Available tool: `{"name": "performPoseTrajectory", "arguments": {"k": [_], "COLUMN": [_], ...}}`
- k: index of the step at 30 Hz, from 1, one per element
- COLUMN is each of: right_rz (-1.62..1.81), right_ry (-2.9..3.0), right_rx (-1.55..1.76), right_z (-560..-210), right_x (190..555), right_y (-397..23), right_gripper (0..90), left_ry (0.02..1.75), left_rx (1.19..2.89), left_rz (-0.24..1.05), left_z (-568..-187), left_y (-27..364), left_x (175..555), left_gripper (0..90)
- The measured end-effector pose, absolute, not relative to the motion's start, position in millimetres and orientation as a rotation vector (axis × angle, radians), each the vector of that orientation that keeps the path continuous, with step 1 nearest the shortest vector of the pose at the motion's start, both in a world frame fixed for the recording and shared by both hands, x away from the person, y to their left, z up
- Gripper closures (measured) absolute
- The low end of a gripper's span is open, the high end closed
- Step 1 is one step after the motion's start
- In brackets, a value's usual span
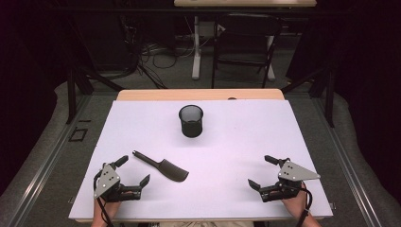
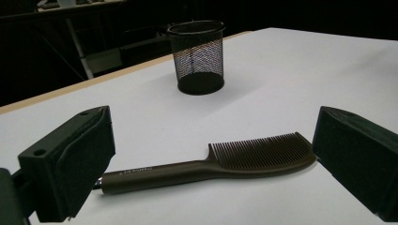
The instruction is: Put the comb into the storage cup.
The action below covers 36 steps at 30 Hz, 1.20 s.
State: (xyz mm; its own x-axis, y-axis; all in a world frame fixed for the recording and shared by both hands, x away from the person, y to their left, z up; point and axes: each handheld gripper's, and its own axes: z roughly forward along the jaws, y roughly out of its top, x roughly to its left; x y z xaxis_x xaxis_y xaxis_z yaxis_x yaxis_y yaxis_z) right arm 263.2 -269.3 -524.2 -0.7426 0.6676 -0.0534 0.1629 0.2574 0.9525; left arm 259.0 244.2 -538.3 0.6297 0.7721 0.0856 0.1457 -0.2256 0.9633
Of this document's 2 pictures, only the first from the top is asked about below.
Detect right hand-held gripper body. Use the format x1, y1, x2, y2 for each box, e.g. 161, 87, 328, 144
259, 159, 322, 203

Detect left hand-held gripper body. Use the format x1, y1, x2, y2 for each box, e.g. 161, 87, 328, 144
93, 162, 143, 203

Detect black mesh cup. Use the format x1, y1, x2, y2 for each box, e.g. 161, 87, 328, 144
178, 104, 204, 138

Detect person's left hand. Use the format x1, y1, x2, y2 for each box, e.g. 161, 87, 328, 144
93, 198, 123, 222

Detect person's right hand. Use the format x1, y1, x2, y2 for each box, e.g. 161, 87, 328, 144
282, 188, 312, 219

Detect white table mat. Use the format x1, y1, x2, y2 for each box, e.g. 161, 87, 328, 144
68, 99, 334, 220

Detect black metal stand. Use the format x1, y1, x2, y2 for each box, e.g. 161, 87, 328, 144
281, 64, 336, 129
65, 64, 126, 125

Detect wooden table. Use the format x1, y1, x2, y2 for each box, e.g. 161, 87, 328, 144
74, 88, 325, 224

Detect black folding chair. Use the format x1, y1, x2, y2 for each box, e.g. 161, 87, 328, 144
211, 12, 283, 90

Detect black horizontal bar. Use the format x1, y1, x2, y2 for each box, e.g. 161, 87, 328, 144
46, 7, 351, 15

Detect white-legged desk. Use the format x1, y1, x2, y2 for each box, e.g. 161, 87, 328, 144
173, 0, 318, 81

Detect left hand-held gripper cable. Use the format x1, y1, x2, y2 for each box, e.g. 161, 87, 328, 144
93, 171, 115, 227

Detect hand-held gripper cable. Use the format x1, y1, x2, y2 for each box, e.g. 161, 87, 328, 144
93, 171, 115, 227
289, 181, 314, 227

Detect right hand-held gripper cable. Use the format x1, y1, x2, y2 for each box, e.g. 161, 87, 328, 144
289, 181, 314, 227

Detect aluminium rail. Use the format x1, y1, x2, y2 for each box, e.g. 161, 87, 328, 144
8, 94, 94, 227
310, 94, 384, 227

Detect bundle of black cables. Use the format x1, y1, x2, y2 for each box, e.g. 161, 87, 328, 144
121, 15, 193, 90

